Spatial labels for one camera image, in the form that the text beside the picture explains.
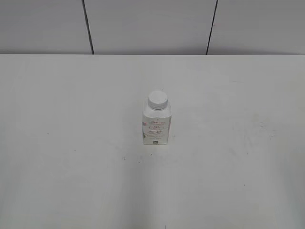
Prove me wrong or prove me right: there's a white bottle cap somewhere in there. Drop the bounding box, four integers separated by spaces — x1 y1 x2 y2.
147 91 168 110

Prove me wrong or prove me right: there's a white meinianda bottle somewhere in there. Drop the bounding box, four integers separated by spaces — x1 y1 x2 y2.
142 102 172 145

